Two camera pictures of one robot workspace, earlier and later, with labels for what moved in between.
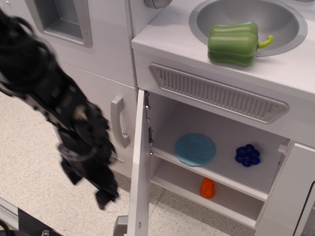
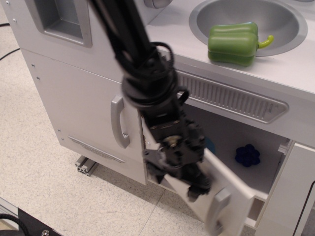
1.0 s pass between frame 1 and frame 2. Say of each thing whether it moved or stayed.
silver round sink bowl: stayed
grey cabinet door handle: moved
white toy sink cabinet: stayed
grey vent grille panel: stayed
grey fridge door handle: stayed
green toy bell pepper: stayed
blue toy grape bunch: stayed
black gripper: moved
